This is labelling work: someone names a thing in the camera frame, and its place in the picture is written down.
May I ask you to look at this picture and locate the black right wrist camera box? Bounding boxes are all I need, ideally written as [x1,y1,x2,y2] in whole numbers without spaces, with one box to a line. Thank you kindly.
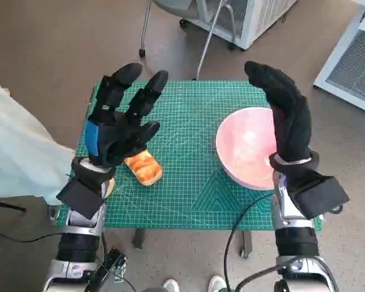
[291,175,350,220]

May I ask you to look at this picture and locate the white louvred cabinet on casters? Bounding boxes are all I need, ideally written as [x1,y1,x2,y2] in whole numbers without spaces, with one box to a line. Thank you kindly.
[179,0,299,51]

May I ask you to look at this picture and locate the grey office chair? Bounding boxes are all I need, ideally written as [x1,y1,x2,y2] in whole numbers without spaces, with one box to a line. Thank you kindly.
[137,0,237,82]

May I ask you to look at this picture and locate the long striped toy bread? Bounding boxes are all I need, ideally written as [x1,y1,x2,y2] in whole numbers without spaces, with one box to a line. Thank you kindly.
[123,148,164,186]

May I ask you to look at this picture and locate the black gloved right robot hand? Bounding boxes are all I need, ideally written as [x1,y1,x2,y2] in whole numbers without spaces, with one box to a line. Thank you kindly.
[245,60,313,164]

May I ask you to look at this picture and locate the black metal stand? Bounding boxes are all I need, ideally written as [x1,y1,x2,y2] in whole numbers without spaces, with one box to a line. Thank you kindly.
[85,248,129,292]

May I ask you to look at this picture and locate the white shoe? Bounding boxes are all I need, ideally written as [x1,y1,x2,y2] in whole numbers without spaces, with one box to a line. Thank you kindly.
[162,278,181,292]
[208,275,228,292]

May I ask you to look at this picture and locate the pink bowl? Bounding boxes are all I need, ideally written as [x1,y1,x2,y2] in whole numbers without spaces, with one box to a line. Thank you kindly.
[215,106,281,191]

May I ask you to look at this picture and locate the green cutting mat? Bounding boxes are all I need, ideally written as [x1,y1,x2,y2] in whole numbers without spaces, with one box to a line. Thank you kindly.
[74,79,325,231]

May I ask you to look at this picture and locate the black table leg with caster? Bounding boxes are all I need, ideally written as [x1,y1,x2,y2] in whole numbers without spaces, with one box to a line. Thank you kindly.
[240,230,253,259]

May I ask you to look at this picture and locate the white cabinet with mesh panel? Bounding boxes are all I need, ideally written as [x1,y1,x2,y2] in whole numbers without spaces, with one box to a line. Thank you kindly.
[312,5,365,118]

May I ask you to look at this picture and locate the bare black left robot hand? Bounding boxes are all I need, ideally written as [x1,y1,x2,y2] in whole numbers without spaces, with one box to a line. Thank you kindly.
[84,63,170,168]

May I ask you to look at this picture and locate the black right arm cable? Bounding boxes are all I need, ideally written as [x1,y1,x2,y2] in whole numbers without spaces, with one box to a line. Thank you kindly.
[223,193,282,292]

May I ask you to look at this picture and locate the thin black floor cable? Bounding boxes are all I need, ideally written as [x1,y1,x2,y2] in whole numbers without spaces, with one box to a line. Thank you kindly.
[0,223,62,244]

